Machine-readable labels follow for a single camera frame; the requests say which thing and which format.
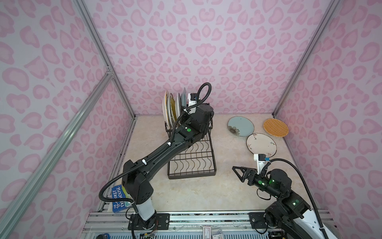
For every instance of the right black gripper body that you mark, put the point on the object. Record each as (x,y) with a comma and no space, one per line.
(255,179)

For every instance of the white plate small drawings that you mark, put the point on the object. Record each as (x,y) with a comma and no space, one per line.
(259,143)

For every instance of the pale blue flower plate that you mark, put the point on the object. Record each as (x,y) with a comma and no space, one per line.
(240,126)

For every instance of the orange woven tray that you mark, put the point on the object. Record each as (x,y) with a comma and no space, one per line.
(275,127)

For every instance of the white plate orange sunburst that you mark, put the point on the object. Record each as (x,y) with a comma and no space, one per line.
(168,110)

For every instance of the grey blue plate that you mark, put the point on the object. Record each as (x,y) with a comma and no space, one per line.
(184,99)

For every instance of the green woven bamboo tray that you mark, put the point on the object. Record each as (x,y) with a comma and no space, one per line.
(173,109)

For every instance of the white plate black rings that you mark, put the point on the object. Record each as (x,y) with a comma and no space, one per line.
(178,104)

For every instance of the star plate yellow rim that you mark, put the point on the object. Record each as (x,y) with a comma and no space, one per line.
(164,108)

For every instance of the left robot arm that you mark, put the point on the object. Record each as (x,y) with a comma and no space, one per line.
(138,175)

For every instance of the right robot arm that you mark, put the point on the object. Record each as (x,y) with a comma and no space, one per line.
(289,212)

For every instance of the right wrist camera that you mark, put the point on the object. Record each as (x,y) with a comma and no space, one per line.
(261,160)

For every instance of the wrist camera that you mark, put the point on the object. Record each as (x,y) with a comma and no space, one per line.
(261,160)
(192,100)

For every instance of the black wire dish rack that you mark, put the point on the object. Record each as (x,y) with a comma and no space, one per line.
(196,161)

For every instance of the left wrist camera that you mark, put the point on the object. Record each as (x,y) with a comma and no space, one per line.
(192,100)

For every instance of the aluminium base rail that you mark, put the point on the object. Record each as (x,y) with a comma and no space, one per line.
(183,225)

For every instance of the aluminium frame right post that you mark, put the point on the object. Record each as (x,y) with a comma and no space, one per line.
(329,14)

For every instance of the aluminium frame post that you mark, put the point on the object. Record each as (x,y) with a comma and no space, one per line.
(329,14)
(91,27)

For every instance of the aluminium frame left diagonal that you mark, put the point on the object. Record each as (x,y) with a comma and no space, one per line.
(21,203)

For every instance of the aluminium frame left post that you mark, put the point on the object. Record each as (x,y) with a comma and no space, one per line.
(91,27)

